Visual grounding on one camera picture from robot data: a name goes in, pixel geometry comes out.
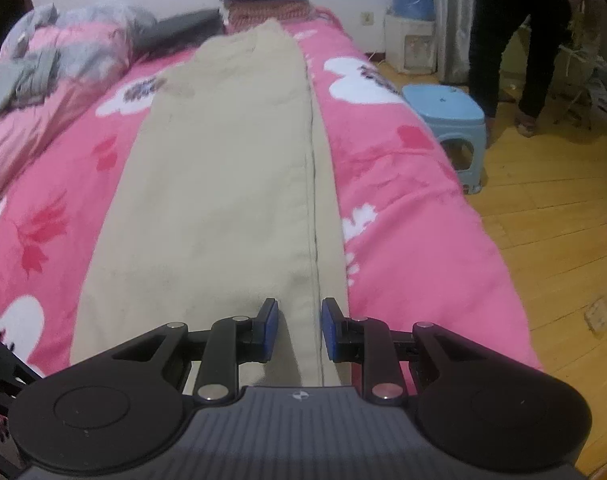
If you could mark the dark grey folded garment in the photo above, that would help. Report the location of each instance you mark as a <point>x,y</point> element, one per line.
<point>183,27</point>

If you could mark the beige pants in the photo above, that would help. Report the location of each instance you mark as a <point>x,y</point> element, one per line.
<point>223,185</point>

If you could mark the blue plastic stool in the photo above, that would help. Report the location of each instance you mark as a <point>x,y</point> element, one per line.
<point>443,105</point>

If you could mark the wall socket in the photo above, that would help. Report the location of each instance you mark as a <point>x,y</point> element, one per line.
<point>367,17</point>

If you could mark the pink floral blanket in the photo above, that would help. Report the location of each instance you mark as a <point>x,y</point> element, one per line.
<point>408,185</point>

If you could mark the grey sweatpants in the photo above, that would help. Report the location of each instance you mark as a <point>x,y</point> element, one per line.
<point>18,85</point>

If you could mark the grey curtain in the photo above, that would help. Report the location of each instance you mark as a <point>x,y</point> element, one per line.
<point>453,20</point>

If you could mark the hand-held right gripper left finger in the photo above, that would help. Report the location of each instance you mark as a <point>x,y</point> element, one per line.
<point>271,330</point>

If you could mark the white water dispenser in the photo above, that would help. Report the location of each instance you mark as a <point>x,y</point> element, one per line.
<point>408,45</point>

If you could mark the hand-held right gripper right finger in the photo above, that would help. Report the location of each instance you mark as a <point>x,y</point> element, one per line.
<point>327,332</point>

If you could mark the pink and grey quilt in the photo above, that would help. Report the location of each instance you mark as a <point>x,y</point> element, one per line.
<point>58,90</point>

